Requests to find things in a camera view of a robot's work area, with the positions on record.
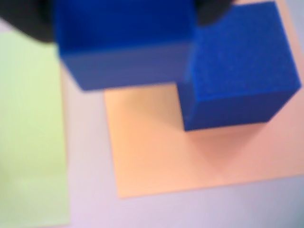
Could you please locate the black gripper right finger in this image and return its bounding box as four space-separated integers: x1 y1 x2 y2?
196 0 235 26

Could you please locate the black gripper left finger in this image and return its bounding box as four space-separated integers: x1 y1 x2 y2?
0 0 57 45

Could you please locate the medium blue cube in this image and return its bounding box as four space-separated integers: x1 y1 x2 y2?
178 1 303 132

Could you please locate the small blue cube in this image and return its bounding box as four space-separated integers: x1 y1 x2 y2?
53 0 198 92

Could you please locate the green paper square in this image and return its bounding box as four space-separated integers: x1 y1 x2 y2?
0 30 71 227

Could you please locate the orange paper square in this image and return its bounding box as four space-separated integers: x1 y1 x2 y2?
103 0 304 199

